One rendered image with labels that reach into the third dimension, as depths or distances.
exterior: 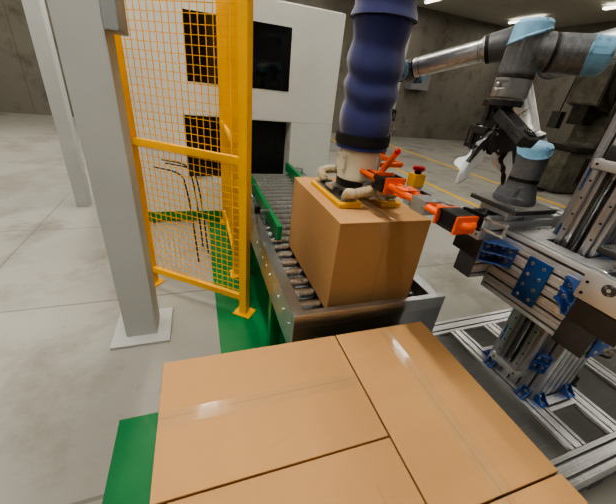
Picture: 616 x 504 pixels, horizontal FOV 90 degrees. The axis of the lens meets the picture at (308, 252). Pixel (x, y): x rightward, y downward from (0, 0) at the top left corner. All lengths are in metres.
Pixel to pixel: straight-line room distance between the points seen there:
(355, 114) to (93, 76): 1.00
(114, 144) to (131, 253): 0.52
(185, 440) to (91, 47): 1.36
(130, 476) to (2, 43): 10.68
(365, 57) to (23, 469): 1.97
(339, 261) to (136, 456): 1.12
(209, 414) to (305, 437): 0.27
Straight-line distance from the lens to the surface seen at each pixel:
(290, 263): 1.62
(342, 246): 1.15
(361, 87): 1.30
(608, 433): 1.95
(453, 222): 0.92
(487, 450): 1.11
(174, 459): 0.95
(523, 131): 0.86
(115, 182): 1.63
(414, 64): 1.56
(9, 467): 1.80
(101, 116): 1.57
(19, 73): 11.34
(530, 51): 0.90
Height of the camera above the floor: 1.37
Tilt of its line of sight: 28 degrees down
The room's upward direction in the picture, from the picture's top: 7 degrees clockwise
